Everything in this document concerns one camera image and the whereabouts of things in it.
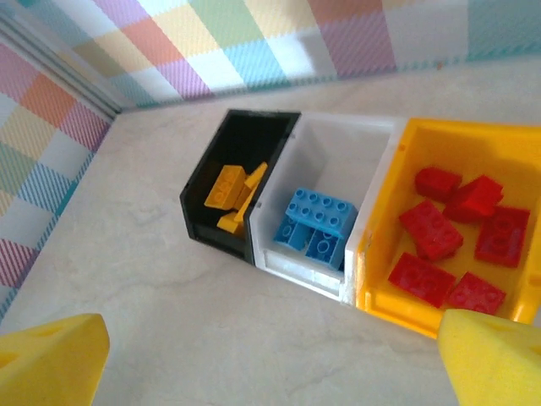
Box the yellow plastic bin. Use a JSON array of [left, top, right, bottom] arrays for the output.
[[354, 117, 541, 339]]

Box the black plastic bin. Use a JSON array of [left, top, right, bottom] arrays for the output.
[[179, 108, 302, 270]]

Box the red sloped lego brick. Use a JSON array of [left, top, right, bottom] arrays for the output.
[[443, 175, 505, 223]]

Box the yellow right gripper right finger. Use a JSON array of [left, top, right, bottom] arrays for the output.
[[437, 308, 541, 406]]

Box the aluminium frame post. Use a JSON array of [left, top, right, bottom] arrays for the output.
[[0, 8, 123, 122]]

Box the long orange-yellow lego brick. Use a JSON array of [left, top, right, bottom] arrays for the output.
[[203, 164, 247, 211]]

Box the red rounded lego brick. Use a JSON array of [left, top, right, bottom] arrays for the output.
[[413, 167, 462, 202]]

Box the yellow sloped lego brick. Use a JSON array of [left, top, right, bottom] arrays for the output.
[[243, 162, 270, 191]]

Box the white plastic bin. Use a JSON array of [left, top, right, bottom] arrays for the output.
[[247, 110, 409, 305]]

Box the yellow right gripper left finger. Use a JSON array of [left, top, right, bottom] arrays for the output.
[[0, 312, 111, 406]]

